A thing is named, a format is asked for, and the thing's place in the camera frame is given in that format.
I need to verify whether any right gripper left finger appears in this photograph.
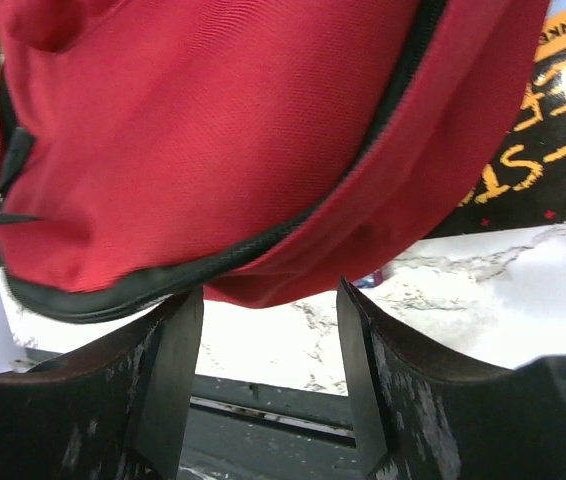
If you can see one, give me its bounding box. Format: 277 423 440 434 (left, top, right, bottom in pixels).
0 290 203 479

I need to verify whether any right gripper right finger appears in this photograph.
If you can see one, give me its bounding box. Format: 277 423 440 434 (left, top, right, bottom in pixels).
337 282 566 479

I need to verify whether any red backpack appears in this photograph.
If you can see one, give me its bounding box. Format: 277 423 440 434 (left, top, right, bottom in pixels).
0 1 548 322

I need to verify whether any treehouse storey book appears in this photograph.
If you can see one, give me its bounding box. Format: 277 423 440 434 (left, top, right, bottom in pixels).
430 1 566 238

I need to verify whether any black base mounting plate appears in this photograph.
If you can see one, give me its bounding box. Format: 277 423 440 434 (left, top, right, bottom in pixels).
173 375 360 479

